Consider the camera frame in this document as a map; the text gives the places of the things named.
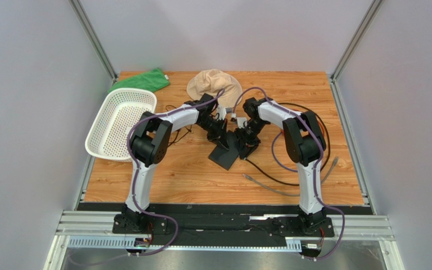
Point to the green cloth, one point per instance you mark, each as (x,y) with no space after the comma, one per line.
(152,80)

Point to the aluminium front rail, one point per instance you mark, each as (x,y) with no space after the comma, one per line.
(84,229)

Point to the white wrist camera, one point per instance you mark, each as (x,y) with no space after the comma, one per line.
(240,121)
(222,111)

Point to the black Mercury network switch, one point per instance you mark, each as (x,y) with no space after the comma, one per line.
(226,158)

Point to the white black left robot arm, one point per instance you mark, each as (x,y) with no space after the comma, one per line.
(147,144)

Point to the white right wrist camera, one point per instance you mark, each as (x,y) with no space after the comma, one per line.
(240,121)

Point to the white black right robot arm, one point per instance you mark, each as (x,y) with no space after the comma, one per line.
(305,146)

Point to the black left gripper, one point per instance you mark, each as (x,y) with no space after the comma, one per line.
(218,137)

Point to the beige bucket hat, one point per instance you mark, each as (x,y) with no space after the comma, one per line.
(213,80)

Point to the white perforated plastic basket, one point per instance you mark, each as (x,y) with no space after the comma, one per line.
(120,111)

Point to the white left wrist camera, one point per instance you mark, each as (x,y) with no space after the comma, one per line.
(222,111)

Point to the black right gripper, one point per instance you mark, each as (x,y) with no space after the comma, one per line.
(246,140)

